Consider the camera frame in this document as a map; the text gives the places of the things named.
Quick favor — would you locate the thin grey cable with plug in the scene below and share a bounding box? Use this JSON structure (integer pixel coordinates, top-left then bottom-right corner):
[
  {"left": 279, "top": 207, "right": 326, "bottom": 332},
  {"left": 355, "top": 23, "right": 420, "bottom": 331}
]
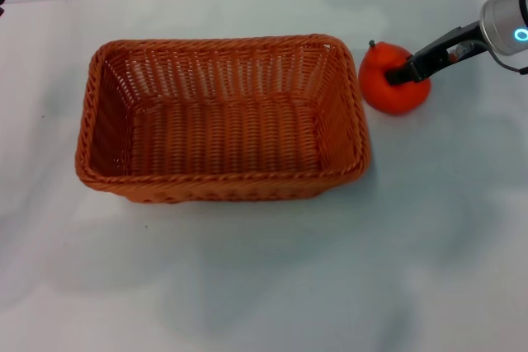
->
[{"left": 490, "top": 49, "right": 528, "bottom": 76}]

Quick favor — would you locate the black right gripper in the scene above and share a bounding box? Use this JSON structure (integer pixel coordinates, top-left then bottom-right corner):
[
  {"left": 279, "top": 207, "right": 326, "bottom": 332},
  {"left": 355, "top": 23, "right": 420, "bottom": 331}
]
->
[{"left": 385, "top": 21, "right": 493, "bottom": 87}]

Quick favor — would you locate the orange woven plastic basket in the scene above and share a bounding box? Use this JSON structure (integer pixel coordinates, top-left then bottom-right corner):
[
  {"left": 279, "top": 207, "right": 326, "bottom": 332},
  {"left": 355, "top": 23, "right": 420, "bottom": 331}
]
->
[{"left": 73, "top": 32, "right": 371, "bottom": 204}]

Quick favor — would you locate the orange toy fruit with stem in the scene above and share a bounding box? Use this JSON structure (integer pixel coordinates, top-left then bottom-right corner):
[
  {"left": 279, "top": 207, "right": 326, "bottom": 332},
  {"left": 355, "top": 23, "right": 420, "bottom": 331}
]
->
[{"left": 357, "top": 40, "right": 433, "bottom": 116}]

